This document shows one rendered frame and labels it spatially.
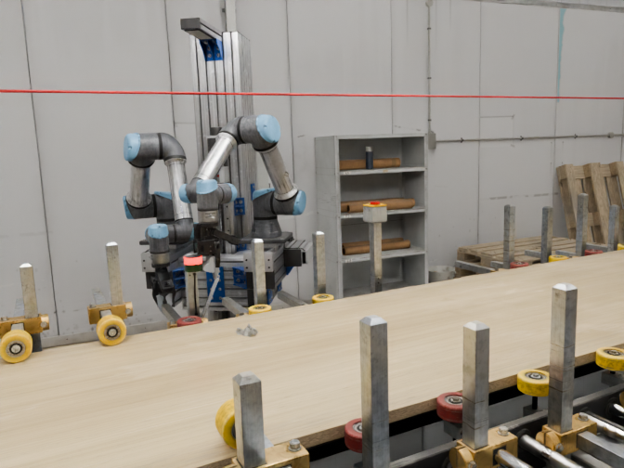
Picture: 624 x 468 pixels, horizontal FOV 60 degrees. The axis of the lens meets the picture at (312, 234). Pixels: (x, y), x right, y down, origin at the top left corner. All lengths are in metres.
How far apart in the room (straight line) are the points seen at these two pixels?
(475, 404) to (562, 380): 0.24
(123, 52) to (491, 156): 3.62
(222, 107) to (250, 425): 2.13
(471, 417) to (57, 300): 3.90
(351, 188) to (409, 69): 1.24
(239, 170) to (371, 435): 2.01
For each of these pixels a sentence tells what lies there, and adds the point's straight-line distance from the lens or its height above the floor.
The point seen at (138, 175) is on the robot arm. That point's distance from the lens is 2.53.
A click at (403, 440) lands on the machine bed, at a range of 1.35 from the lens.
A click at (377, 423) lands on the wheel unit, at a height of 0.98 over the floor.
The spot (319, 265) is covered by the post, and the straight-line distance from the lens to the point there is 2.09.
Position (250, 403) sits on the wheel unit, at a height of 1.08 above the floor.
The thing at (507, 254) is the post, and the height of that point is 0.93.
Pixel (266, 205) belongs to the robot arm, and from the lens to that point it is 2.57.
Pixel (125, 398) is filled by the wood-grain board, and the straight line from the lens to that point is 1.37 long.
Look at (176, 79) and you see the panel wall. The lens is 4.62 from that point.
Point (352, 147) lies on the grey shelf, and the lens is 5.03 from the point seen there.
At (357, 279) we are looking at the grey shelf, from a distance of 5.18.
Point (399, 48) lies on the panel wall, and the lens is 5.36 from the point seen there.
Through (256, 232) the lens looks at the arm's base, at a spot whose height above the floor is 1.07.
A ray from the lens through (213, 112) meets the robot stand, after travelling 2.83.
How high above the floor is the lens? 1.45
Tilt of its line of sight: 9 degrees down
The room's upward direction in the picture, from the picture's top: 2 degrees counter-clockwise
